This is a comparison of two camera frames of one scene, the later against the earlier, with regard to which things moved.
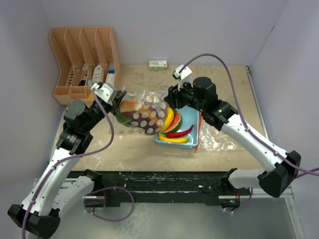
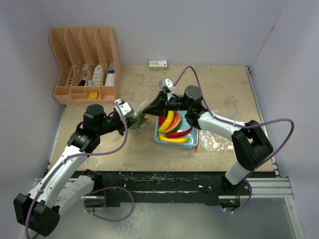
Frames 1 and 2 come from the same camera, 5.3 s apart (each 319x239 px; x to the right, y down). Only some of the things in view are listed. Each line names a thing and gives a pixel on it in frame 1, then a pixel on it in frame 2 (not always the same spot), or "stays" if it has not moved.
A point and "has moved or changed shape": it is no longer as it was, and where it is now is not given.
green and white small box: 158,64 stays
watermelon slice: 176,124 stays
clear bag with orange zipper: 211,139 stays
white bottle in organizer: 97,74 stays
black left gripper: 119,94 → 121,128
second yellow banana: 173,140 stays
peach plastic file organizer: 85,57 stays
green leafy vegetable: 123,119 has moved or changed shape
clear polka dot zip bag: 143,112 has moved or changed shape
